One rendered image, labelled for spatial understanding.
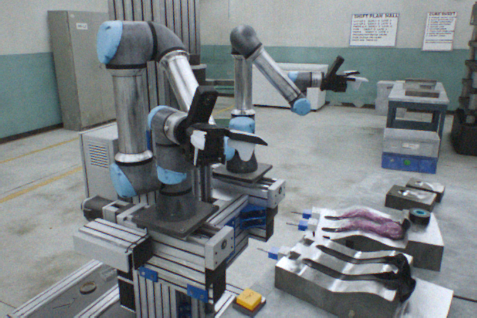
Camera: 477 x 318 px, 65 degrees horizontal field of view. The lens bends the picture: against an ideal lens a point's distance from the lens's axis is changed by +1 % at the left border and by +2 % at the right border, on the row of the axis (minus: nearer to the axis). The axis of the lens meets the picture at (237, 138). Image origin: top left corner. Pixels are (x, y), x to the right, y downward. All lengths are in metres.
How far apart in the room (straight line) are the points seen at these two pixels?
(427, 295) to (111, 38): 1.22
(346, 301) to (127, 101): 0.89
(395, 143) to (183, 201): 3.87
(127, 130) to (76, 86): 5.54
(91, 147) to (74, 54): 5.00
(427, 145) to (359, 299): 3.80
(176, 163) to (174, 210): 0.37
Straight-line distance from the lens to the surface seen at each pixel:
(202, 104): 0.78
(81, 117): 6.77
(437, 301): 1.39
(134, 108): 1.14
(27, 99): 6.76
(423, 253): 1.59
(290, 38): 8.85
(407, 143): 4.90
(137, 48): 1.11
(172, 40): 1.15
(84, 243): 1.47
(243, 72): 1.73
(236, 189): 1.72
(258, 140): 0.74
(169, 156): 0.93
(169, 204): 1.28
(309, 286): 1.31
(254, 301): 1.28
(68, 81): 6.78
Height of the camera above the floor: 1.66
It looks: 16 degrees down
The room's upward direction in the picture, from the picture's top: straight up
